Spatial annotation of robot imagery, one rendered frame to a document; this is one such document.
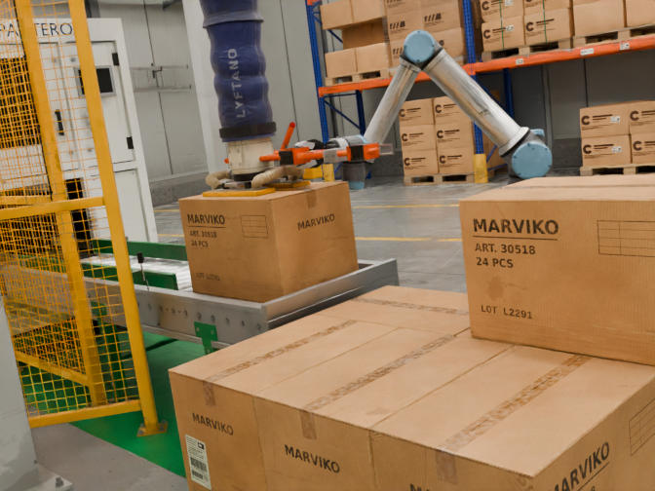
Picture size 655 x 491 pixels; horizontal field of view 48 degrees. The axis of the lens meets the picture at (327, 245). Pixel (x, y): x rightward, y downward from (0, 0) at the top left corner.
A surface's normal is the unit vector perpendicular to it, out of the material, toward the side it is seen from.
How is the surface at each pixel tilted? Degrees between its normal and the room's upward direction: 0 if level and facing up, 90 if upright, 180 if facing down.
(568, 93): 90
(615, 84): 90
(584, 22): 91
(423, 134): 90
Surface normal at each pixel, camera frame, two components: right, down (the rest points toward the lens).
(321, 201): 0.69, 0.04
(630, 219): -0.71, 0.22
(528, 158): -0.10, 0.32
